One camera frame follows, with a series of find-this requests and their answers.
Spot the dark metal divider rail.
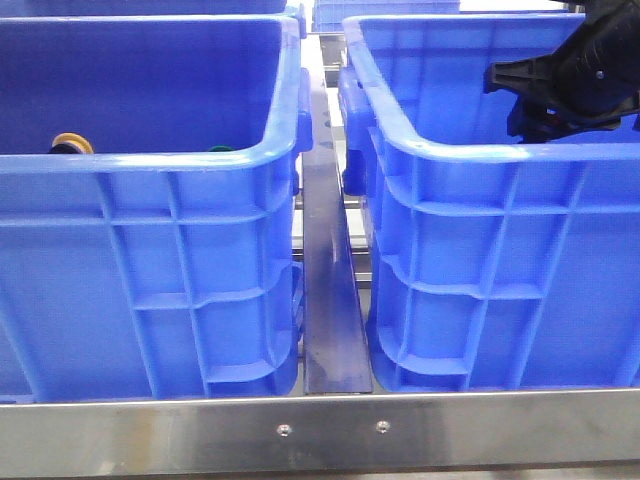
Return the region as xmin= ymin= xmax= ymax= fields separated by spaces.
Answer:
xmin=302 ymin=70 xmax=373 ymax=395

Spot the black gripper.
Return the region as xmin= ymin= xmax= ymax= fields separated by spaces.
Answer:
xmin=484 ymin=1 xmax=639 ymax=143

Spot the steel front rail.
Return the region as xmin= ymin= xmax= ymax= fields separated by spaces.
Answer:
xmin=1 ymin=389 xmax=639 ymax=478

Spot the blue crate behind source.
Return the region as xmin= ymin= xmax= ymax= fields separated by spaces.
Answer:
xmin=1 ymin=0 xmax=305 ymax=19

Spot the blue crate right rear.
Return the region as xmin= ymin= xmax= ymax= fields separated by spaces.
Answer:
xmin=312 ymin=0 xmax=460 ymax=33

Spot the green mushroom push button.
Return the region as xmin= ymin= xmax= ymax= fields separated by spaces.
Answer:
xmin=208 ymin=145 xmax=235 ymax=153

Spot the blue plastic target crate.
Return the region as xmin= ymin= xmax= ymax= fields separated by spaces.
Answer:
xmin=339 ymin=13 xmax=639 ymax=392

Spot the blue plastic source crate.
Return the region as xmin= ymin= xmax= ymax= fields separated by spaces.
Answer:
xmin=1 ymin=15 xmax=313 ymax=404

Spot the yellow mushroom push button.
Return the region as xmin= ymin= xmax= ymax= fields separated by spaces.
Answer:
xmin=48 ymin=132 xmax=94 ymax=154

